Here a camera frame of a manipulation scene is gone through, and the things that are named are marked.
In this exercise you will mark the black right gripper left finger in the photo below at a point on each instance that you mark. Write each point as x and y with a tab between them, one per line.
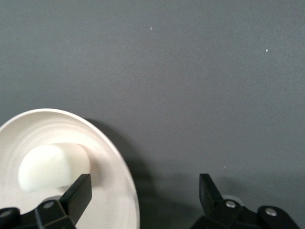
59	212

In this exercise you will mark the round beige plate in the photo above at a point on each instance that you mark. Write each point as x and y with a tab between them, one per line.
112	190

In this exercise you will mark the white steamed bun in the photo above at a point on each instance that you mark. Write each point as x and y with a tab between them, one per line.
45	167

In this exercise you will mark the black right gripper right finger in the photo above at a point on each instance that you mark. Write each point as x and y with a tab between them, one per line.
221	214

